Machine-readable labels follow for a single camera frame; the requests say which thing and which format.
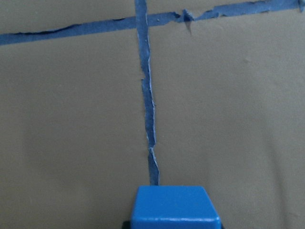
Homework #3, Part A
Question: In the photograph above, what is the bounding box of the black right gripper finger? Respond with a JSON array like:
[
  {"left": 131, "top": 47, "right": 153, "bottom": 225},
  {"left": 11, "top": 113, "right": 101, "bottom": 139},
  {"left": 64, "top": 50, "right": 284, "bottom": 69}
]
[{"left": 122, "top": 221, "right": 131, "bottom": 229}]

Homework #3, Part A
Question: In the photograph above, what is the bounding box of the blue wooden cube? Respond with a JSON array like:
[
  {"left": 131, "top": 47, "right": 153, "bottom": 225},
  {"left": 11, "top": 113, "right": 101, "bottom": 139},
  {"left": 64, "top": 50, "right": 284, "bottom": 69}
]
[{"left": 131, "top": 186, "right": 222, "bottom": 229}]

